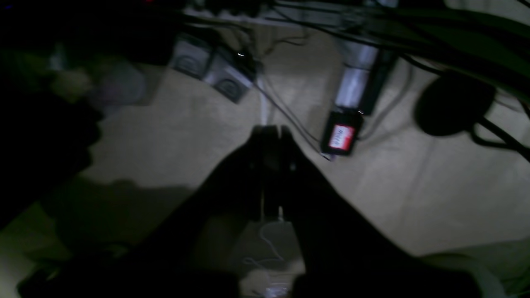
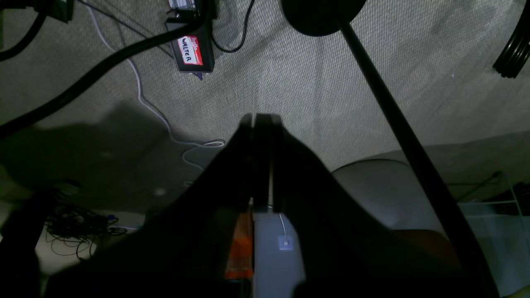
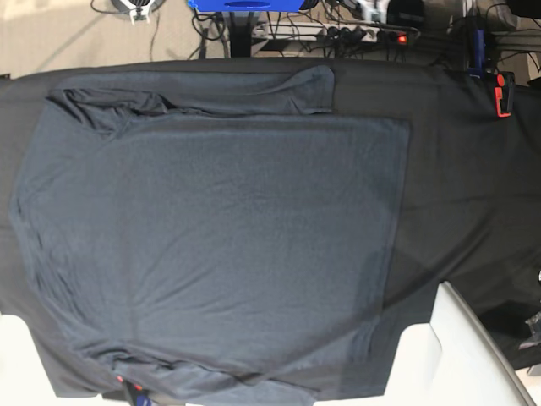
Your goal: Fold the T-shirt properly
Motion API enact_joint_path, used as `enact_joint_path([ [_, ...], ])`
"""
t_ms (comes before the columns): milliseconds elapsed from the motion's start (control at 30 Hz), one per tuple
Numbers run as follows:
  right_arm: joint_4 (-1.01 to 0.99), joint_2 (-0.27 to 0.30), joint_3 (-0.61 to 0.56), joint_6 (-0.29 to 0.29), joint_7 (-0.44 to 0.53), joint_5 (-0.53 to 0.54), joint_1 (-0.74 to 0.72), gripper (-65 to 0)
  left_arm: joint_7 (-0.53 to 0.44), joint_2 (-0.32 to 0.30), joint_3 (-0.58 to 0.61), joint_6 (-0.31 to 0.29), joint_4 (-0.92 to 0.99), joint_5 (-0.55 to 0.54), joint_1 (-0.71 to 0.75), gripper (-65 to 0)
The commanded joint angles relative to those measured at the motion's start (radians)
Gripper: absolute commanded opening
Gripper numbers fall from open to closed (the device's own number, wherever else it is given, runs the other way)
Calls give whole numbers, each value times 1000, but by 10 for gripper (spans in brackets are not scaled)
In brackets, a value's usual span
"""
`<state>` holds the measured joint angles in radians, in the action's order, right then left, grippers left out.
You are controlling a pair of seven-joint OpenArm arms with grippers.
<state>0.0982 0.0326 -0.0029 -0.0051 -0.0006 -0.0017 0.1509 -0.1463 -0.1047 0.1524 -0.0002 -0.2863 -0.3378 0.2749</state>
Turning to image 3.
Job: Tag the dark grey T-shirt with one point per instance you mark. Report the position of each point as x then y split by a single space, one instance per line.
211 243

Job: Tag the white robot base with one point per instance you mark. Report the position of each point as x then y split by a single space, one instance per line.
23 377
452 360

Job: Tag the white power strip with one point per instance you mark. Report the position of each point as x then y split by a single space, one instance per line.
312 31

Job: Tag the black table cloth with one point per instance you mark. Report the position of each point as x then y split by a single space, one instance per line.
469 213

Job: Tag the blue box on stand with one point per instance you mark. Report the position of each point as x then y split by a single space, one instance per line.
211 6

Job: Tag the round grey floor fan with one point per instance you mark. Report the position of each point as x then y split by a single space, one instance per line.
137 10

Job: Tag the red blue clamp bottom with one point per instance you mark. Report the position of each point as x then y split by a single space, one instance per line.
135 394

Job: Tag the red black clamp right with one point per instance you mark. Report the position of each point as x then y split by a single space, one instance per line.
504 94

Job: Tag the blue clamp handle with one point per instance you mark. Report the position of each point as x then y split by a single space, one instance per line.
476 61

